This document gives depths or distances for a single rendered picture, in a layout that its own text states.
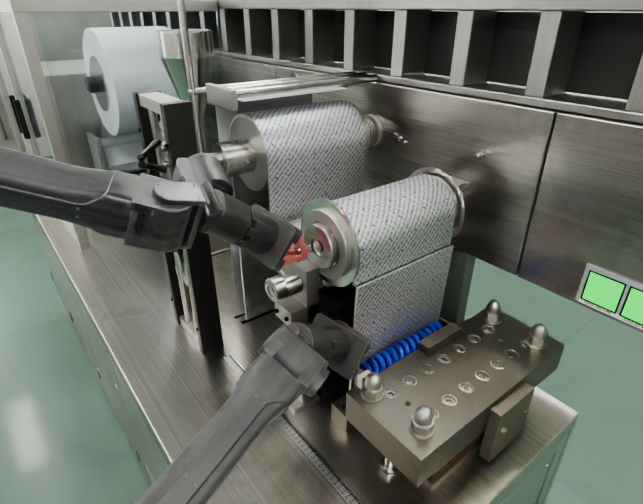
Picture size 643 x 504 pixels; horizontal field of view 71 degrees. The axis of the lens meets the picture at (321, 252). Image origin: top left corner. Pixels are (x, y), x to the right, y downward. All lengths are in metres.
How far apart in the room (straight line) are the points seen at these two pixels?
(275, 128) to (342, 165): 0.17
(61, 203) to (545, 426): 0.86
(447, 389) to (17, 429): 1.98
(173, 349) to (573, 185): 0.86
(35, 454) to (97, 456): 0.25
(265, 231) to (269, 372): 0.19
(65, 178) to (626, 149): 0.73
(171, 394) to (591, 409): 1.92
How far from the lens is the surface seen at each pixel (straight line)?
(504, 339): 0.93
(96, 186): 0.55
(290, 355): 0.55
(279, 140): 0.84
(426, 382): 0.81
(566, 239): 0.85
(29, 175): 0.56
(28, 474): 2.24
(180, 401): 0.97
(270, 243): 0.63
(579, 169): 0.81
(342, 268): 0.69
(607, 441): 2.35
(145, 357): 1.10
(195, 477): 0.46
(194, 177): 0.62
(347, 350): 0.70
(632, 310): 0.84
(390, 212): 0.73
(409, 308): 0.84
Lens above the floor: 1.58
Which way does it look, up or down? 29 degrees down
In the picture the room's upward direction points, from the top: straight up
